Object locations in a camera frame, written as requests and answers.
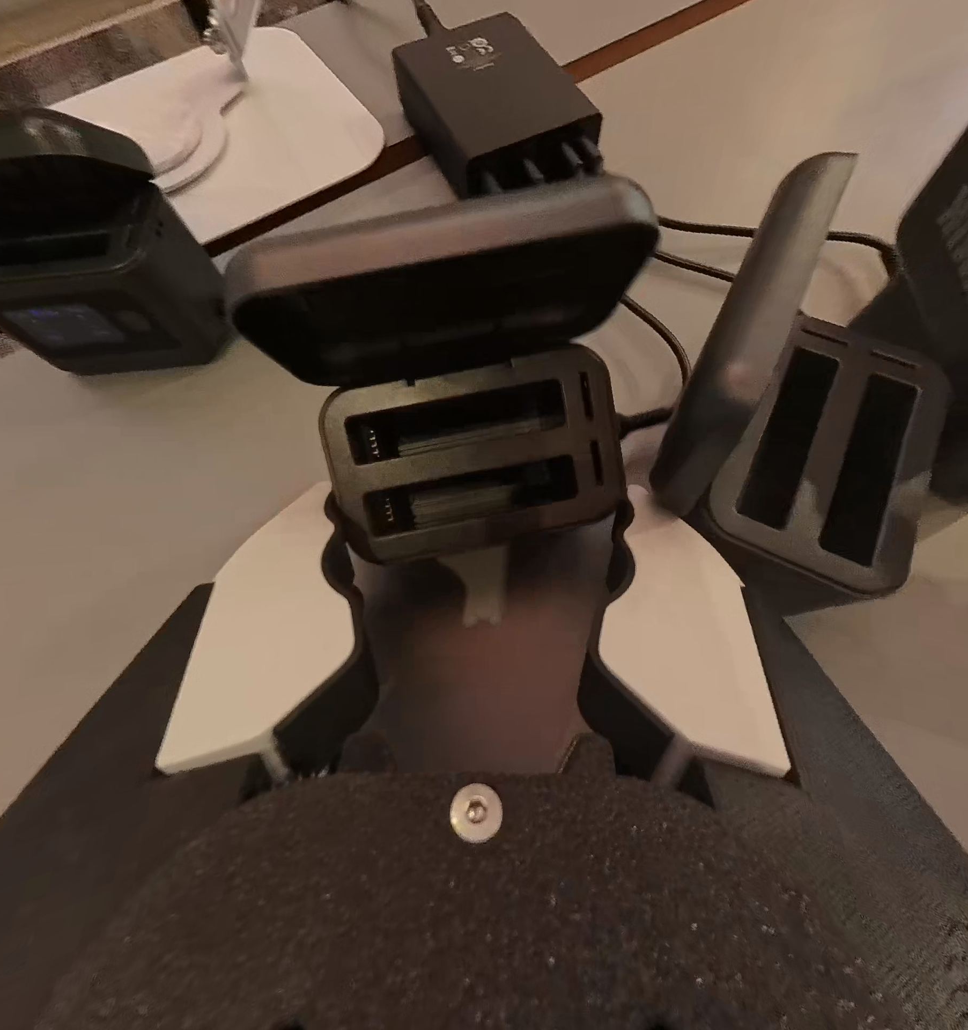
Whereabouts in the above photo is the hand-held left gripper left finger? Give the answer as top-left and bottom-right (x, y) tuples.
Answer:
(156, 481), (382, 785)

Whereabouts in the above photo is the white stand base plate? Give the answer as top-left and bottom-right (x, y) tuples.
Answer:
(49, 26), (386, 242)

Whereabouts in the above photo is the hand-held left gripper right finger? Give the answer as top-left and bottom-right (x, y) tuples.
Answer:
(578, 485), (792, 783)

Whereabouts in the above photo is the black charger cable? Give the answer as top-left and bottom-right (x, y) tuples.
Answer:
(612, 293), (690, 431)
(656, 213), (907, 270)
(653, 245), (738, 283)

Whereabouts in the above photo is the black power adapter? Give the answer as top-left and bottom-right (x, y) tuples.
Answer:
(393, 12), (605, 198)

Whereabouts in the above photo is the black battery charger case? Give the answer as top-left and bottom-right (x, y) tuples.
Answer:
(651, 153), (953, 621)
(0, 108), (235, 377)
(225, 175), (662, 757)

